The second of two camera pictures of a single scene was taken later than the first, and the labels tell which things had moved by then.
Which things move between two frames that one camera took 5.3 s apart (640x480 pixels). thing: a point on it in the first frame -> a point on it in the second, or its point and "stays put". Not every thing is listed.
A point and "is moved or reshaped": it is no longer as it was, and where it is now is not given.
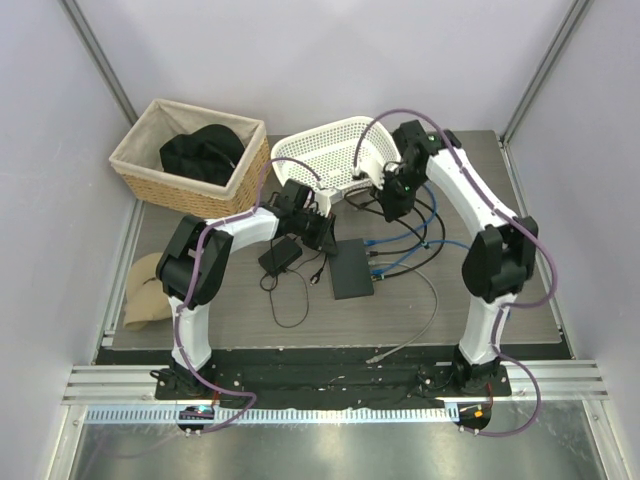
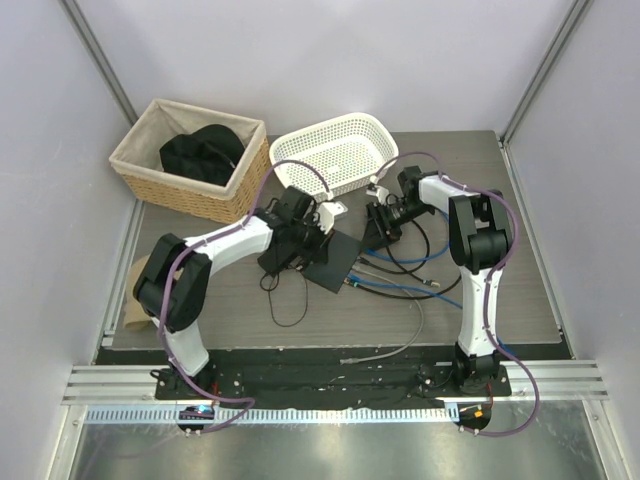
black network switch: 350,271 is moved or reshaped
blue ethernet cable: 418,248 -> 378,284
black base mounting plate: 329,380 stays put
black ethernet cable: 418,245 -> 400,270
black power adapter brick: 276,259 stays put
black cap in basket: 207,154 stays put
